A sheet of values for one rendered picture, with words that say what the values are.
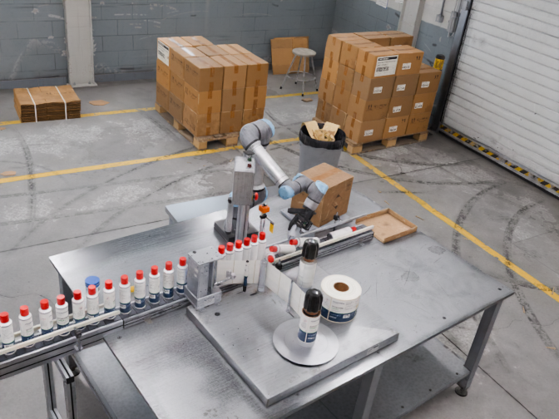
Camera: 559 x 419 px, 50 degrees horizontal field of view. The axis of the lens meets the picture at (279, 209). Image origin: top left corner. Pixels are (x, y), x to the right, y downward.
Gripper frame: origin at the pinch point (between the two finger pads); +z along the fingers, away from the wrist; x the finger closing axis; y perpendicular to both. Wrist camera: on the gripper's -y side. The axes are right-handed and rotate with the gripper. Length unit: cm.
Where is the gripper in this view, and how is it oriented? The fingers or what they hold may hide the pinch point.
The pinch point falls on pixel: (288, 236)
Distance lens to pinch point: 331.8
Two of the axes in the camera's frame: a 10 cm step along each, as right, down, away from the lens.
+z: -4.9, 8.6, 1.5
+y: 6.0, 4.6, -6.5
